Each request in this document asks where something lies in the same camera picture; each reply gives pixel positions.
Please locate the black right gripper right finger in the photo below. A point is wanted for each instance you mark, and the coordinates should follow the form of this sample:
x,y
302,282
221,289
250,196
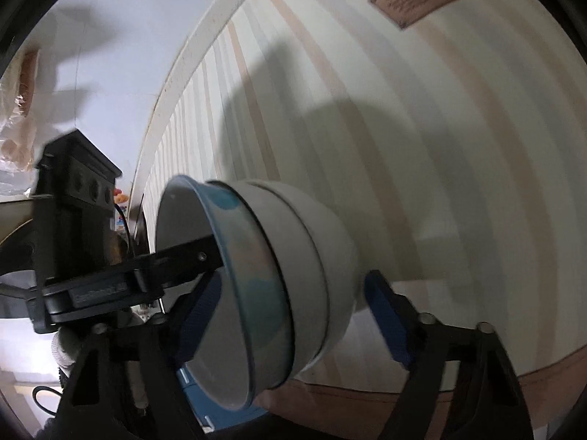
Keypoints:
x,y
487,401

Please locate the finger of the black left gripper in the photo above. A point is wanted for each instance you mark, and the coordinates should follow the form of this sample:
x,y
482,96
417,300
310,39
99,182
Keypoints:
x,y
178,264

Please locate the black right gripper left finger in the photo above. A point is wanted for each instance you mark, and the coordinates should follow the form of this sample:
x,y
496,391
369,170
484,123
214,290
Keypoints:
x,y
125,383

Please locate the small white bowl blue mark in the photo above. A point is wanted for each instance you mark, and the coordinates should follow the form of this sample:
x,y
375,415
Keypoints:
x,y
247,345

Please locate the white ceramic bowl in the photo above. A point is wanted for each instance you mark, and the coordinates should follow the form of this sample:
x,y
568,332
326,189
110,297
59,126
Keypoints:
x,y
337,252

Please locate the large white bowl dark rim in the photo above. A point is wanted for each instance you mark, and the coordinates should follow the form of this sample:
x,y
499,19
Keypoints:
x,y
299,266

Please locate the striped table mat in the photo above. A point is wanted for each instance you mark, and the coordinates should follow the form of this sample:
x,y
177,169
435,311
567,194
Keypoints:
x,y
453,150

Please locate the black camera box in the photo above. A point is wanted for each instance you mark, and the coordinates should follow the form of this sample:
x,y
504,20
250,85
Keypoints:
x,y
74,208

